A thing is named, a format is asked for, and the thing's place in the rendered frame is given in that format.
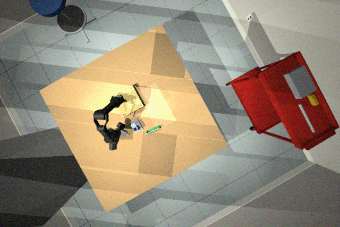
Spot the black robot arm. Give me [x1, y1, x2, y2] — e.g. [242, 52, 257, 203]
[93, 95, 125, 150]

